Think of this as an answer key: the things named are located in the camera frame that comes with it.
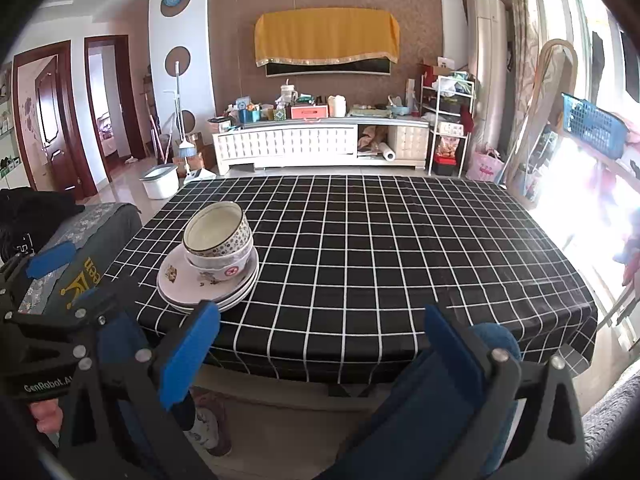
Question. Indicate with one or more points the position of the person's right leg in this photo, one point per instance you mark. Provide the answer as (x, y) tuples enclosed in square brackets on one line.
[(425, 435)]

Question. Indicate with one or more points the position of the plain cream white bowl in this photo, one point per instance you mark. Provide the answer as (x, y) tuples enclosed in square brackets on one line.
[(245, 251)]

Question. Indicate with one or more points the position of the patterned curtain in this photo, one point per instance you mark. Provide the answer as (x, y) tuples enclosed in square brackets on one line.
[(522, 35)]

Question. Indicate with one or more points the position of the round wall decoration blue plate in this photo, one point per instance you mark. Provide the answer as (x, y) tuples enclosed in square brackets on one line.
[(176, 0)]

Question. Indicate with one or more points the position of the pink bag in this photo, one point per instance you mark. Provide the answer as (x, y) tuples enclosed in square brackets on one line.
[(485, 166)]

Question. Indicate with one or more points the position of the white tufted television cabinet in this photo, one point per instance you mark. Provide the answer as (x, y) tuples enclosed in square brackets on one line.
[(285, 145)]

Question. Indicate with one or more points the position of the white plate cartoon print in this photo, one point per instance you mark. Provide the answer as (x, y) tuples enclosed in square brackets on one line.
[(172, 280)]

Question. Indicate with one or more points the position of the white bowl pink flower print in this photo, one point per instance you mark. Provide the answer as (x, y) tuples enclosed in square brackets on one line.
[(225, 271)]

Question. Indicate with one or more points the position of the standing air conditioner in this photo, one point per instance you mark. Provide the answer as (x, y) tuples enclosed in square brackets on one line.
[(487, 75)]

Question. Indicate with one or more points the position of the grey textured blanket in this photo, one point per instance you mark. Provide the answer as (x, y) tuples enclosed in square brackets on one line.
[(615, 420)]

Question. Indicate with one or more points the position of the white plate pink flower print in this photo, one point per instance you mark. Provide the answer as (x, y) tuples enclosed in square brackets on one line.
[(177, 304)]

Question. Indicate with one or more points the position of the cardboard box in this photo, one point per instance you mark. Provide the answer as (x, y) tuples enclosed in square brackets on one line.
[(197, 152)]

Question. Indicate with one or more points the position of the black television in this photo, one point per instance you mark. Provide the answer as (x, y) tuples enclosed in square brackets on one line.
[(330, 69)]

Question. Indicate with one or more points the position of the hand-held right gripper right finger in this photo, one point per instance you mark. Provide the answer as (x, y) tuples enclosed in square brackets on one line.
[(452, 352)]

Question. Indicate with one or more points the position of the grey patterned bowl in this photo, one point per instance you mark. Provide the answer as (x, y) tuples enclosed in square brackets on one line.
[(235, 240)]

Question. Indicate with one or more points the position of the brown wooden door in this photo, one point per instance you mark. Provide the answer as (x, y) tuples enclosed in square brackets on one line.
[(57, 125)]

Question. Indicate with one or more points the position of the white paper roll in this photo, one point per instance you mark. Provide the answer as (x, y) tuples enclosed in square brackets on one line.
[(386, 151)]

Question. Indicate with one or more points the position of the black white grid tablecloth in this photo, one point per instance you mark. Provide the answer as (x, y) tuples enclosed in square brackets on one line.
[(375, 235)]

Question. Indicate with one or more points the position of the yellow cloth cover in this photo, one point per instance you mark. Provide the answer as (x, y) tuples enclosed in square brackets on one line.
[(325, 32)]

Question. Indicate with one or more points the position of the white mop bucket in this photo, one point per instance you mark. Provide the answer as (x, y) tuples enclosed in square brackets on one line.
[(159, 182)]

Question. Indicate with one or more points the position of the white dustpan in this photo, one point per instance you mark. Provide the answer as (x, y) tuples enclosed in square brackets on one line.
[(200, 176)]

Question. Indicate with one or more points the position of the printed slipper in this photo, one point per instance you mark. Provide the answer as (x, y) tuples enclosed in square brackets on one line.
[(212, 422)]

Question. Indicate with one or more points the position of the clear cup with straw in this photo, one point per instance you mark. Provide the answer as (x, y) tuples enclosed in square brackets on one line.
[(288, 95)]

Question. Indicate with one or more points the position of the round brown wall decoration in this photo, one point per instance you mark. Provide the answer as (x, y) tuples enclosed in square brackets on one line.
[(178, 61), (188, 121)]

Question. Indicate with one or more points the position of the white metal shelf rack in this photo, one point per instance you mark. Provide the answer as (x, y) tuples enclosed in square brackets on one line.
[(447, 125)]

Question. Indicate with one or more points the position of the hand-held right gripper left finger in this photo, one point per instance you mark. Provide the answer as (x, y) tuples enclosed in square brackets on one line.
[(190, 355)]

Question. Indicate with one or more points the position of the pink box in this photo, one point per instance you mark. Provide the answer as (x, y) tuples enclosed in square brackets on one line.
[(309, 112)]

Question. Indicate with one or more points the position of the white jar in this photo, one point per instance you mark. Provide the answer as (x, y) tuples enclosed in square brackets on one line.
[(337, 106)]

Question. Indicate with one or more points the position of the black cloth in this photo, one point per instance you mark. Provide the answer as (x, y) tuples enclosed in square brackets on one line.
[(35, 215)]

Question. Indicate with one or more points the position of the blue plastic basket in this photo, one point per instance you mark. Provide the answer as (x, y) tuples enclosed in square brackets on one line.
[(595, 125)]

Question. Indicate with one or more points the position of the plain white plate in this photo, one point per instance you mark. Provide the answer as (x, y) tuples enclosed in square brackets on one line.
[(182, 310)]

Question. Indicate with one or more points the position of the person's left hand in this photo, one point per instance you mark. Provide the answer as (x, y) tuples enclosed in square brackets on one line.
[(47, 417)]

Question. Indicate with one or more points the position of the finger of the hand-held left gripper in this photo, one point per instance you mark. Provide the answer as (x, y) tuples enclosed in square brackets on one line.
[(50, 259), (100, 302)]

